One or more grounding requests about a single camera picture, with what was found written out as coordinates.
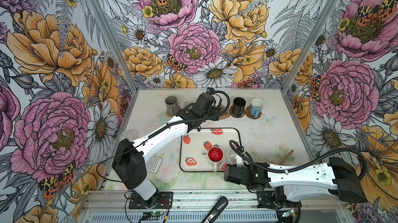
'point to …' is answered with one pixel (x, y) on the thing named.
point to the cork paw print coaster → (226, 114)
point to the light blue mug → (256, 106)
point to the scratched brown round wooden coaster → (235, 115)
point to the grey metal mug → (171, 105)
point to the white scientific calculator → (153, 164)
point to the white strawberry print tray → (195, 146)
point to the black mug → (238, 107)
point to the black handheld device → (216, 210)
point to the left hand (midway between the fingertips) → (212, 112)
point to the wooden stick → (286, 157)
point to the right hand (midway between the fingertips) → (237, 174)
